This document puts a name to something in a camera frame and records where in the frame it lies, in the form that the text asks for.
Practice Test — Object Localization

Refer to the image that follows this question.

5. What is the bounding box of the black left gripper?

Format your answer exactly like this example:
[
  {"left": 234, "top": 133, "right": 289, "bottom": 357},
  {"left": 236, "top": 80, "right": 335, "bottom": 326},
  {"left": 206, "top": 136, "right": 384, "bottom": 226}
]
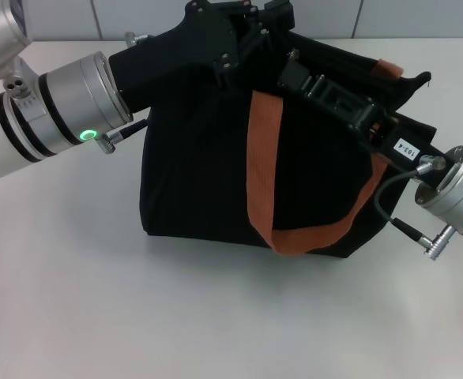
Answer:
[{"left": 107, "top": 0, "right": 296, "bottom": 114}]

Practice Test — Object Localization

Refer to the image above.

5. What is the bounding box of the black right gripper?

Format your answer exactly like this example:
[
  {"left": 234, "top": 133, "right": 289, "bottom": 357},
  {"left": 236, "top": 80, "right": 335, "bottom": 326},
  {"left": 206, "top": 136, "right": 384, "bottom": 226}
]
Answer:
[{"left": 277, "top": 58, "right": 452, "bottom": 186}]

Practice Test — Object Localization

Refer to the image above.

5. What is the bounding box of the black bag with orange handles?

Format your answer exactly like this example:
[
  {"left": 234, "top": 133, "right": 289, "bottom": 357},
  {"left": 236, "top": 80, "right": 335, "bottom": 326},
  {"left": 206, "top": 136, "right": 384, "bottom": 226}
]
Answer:
[{"left": 138, "top": 29, "right": 438, "bottom": 261}]

